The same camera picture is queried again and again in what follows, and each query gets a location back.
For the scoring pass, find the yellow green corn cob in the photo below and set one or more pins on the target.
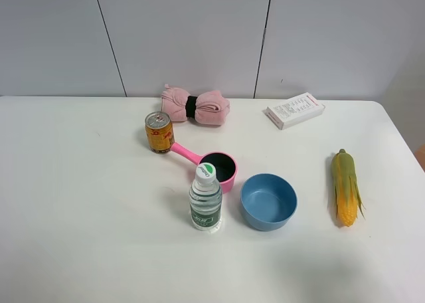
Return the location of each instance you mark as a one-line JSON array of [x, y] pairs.
[[347, 196]]

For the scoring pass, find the pink toy saucepan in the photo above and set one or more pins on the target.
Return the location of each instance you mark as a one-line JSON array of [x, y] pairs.
[[225, 165]]

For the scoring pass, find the pink rolled towel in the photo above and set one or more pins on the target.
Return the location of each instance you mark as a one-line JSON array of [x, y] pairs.
[[212, 107]]

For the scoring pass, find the black hair band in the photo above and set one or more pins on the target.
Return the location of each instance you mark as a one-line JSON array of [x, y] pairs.
[[191, 106]]

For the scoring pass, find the clear water bottle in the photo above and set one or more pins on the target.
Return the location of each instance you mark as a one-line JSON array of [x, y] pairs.
[[205, 199]]

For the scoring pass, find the gold red drink can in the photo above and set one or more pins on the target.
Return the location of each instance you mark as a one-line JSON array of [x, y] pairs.
[[159, 130]]

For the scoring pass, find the blue plastic bowl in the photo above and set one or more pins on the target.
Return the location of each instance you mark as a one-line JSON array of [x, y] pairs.
[[267, 201]]

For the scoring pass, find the white cardboard box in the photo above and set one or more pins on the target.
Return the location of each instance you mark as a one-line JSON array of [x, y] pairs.
[[294, 111]]

